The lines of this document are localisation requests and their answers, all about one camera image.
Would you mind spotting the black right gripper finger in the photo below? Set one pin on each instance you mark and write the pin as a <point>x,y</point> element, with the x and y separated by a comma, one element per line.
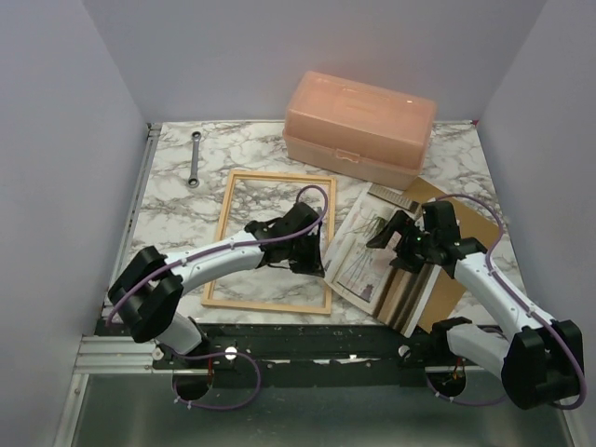
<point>409,266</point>
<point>396,224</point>

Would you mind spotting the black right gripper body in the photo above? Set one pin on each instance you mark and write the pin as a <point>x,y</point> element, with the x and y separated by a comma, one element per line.
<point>415,241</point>

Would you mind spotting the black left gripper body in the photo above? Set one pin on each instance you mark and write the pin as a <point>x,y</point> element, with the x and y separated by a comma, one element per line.
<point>290,257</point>

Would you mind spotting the photo print with window scene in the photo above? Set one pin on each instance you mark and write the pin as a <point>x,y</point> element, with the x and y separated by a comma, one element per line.
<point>364,276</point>

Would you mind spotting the translucent orange plastic box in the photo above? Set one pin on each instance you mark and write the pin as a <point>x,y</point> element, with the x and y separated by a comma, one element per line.
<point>361,131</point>

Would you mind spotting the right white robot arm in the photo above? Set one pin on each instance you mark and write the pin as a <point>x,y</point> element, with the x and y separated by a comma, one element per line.
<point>538,359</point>

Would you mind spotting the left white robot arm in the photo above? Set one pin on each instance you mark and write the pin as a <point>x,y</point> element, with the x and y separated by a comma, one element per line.
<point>146,294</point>

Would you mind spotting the silver ratchet wrench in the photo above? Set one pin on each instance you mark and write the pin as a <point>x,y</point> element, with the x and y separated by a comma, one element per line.
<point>193,180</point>

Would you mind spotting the brown frame backing board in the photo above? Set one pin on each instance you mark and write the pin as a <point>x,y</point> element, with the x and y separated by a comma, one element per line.
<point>456,232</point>

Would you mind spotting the black table edge rail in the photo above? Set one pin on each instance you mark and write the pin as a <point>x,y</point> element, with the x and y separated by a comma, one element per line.
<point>245,356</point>

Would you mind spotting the aluminium side rail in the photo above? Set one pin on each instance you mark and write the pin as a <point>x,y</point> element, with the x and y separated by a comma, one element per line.
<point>154,132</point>

